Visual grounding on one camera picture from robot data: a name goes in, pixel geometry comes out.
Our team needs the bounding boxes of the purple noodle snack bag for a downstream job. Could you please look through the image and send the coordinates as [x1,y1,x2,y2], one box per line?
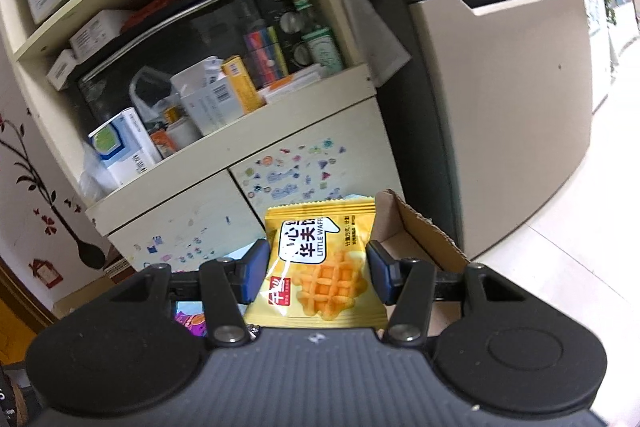
[175,311,207,337]

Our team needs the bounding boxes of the yellow waffle packet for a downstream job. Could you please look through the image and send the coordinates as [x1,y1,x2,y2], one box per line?
[244,197,387,329]

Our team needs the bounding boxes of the cardboard milk box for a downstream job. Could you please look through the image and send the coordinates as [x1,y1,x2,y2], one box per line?
[368,190,469,343]

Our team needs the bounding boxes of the red brown carton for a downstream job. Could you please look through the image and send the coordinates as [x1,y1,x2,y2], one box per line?
[103,245,136,284]

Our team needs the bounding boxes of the white blue medicine box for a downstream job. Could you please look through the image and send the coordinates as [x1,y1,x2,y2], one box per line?
[88,107,162,186]

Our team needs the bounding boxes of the beige refrigerator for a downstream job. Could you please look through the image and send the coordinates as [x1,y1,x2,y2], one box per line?
[369,0,592,257]

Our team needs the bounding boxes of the cream cabinet with stickers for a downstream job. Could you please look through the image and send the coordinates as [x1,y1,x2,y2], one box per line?
[1,0,400,271]

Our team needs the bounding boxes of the red house switch sticker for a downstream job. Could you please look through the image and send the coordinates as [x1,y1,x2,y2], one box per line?
[28,259,63,289]

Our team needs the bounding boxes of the wooden door frame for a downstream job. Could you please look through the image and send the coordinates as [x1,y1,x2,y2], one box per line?
[0,259,58,334]

